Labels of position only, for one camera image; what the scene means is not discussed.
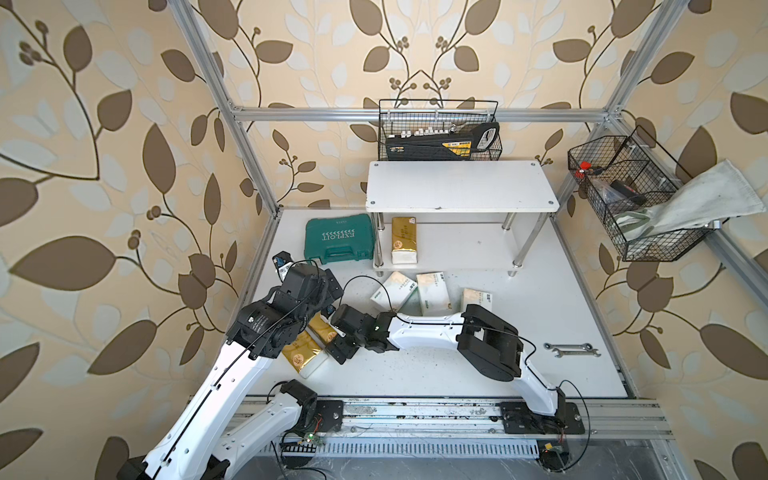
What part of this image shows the white tissue pack left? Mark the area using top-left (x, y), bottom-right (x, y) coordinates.
top-left (370, 271), bottom-right (417, 311)

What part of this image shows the white tissue pack middle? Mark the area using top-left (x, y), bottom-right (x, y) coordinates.
top-left (417, 272), bottom-right (454, 317)

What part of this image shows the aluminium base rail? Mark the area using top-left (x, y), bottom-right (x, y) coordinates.
top-left (318, 396), bottom-right (673, 440)

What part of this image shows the side black wire basket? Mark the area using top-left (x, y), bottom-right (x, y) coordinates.
top-left (568, 126), bottom-right (720, 262)

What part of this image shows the gold tissue pack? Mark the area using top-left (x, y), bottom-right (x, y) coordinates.
top-left (309, 313), bottom-right (338, 346)
top-left (282, 331), bottom-right (328, 379)
top-left (391, 217), bottom-right (418, 265)

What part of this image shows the back black wire basket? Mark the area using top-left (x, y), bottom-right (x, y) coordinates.
top-left (378, 98), bottom-right (499, 161)

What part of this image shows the white cloth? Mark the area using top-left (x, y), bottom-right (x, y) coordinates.
top-left (643, 160), bottom-right (767, 235)

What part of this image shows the green plastic tool case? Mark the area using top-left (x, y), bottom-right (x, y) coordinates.
top-left (304, 214), bottom-right (375, 264)

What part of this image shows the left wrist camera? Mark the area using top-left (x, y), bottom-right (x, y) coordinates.
top-left (272, 251), bottom-right (294, 282)

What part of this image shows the white tissue pack right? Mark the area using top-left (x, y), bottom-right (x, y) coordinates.
top-left (461, 288), bottom-right (493, 311)

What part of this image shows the black yellow tool box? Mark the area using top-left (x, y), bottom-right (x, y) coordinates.
top-left (382, 122), bottom-right (502, 161)

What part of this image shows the silver wrench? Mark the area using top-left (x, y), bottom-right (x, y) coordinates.
top-left (543, 343), bottom-right (601, 358)

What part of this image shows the white two-tier shelf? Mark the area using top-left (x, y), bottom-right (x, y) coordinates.
top-left (365, 160), bottom-right (560, 276)

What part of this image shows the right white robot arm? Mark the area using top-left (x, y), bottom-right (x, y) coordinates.
top-left (330, 304), bottom-right (566, 423)

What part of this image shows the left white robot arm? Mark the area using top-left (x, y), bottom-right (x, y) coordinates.
top-left (116, 260), bottom-right (342, 479)

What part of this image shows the white tissue pack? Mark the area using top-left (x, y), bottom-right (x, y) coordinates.
top-left (417, 272), bottom-right (454, 317)
top-left (370, 271), bottom-right (417, 311)
top-left (461, 288), bottom-right (493, 311)

